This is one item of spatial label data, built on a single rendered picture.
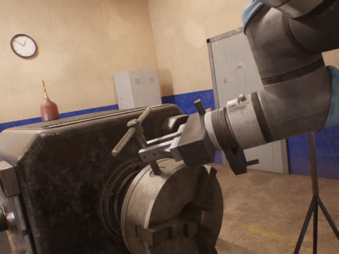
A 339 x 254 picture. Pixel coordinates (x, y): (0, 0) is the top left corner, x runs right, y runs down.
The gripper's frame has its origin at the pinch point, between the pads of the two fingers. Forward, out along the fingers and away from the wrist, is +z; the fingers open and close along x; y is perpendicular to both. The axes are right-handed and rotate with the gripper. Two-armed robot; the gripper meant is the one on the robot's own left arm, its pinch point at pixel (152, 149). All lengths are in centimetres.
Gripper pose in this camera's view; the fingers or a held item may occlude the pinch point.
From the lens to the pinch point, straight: 50.4
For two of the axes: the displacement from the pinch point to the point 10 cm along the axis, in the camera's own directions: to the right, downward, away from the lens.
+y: -4.3, -8.5, -3.2
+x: -2.5, 4.5, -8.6
